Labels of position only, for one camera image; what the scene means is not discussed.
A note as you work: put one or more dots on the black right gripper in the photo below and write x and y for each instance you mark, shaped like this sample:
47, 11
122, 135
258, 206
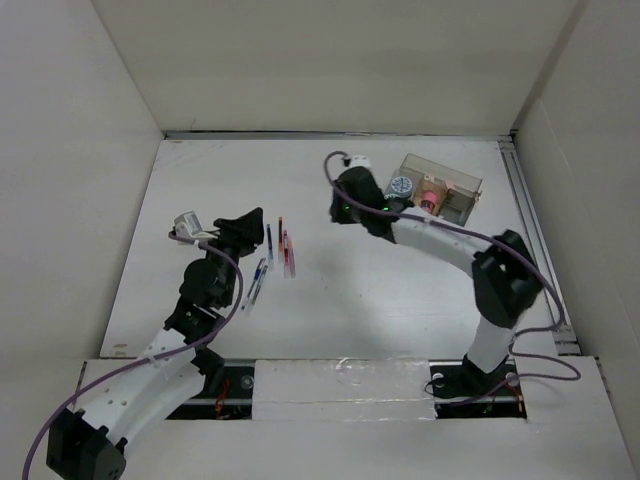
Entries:
337, 209

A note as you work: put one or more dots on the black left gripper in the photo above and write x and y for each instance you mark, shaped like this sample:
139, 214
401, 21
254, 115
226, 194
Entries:
242, 233

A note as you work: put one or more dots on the red ink refill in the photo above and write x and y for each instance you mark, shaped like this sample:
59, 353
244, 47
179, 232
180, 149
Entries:
280, 235

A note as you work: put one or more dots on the blue round tape tin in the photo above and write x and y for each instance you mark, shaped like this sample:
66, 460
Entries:
400, 186

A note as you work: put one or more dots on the pink capped pen refill tube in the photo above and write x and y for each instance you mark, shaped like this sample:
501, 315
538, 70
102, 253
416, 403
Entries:
429, 202

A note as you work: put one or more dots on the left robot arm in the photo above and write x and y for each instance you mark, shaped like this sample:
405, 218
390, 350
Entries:
95, 441

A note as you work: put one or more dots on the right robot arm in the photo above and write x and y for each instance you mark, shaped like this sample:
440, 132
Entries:
504, 283

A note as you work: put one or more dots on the clear plastic organizer box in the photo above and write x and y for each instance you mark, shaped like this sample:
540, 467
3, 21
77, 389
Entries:
457, 192

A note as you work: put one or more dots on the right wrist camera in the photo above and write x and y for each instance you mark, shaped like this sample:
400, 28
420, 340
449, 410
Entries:
356, 161

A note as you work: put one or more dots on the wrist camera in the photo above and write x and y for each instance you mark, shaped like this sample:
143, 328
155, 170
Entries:
356, 161
187, 225

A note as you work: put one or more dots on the metal rail at back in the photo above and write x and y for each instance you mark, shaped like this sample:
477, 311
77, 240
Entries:
313, 135

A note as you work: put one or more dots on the metal rail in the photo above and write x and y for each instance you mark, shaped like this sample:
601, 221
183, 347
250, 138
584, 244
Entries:
313, 135
565, 339

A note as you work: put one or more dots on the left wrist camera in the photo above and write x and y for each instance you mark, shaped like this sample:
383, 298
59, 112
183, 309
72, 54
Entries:
187, 225

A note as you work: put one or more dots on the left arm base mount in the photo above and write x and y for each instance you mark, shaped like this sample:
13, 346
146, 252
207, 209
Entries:
227, 393

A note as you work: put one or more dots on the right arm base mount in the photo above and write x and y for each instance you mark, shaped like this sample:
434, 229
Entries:
462, 391

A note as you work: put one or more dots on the metal rail at right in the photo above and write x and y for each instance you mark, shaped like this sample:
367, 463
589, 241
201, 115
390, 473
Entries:
565, 339

